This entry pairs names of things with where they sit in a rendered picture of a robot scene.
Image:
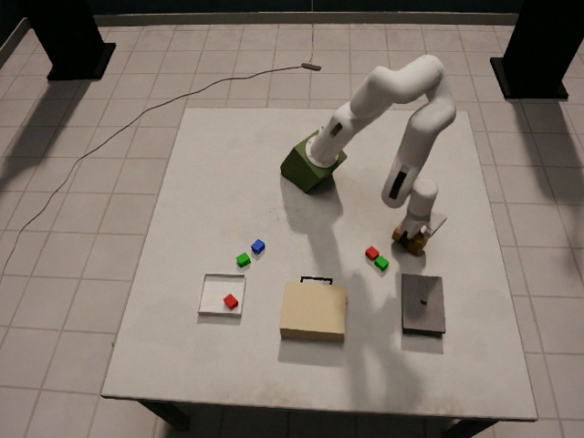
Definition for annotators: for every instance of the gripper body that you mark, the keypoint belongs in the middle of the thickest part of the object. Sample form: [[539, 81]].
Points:
[[411, 226]]

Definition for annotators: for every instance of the red block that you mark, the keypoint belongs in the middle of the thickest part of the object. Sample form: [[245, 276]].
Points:
[[372, 253], [231, 301]]

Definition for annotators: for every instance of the small blue block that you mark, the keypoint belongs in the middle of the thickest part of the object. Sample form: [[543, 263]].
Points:
[[258, 246]]

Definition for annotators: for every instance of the light wooden cabinet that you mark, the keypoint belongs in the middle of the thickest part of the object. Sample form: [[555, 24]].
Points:
[[313, 311]]

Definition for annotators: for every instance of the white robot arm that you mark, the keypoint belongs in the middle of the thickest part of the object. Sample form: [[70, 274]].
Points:
[[383, 87]]

